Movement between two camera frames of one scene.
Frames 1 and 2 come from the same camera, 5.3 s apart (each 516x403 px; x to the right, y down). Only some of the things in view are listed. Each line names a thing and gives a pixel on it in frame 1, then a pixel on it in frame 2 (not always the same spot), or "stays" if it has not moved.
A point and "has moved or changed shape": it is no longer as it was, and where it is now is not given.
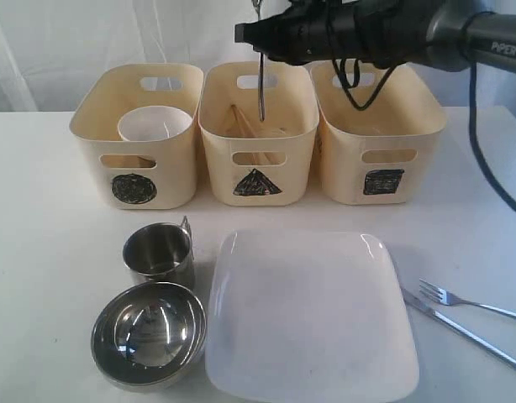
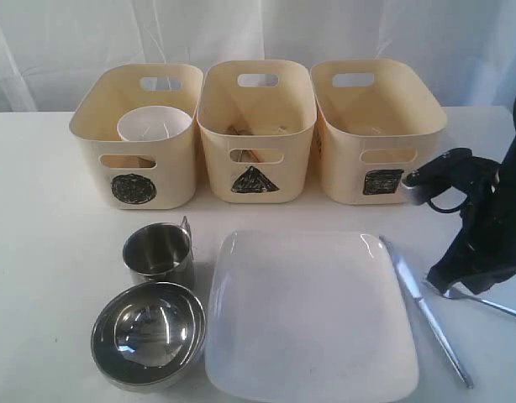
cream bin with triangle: [254, 171] stays
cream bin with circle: [120, 173] stays
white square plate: [309, 316] stays
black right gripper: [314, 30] -> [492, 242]
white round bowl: [154, 123] stays
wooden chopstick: [245, 129] has moved or changed shape
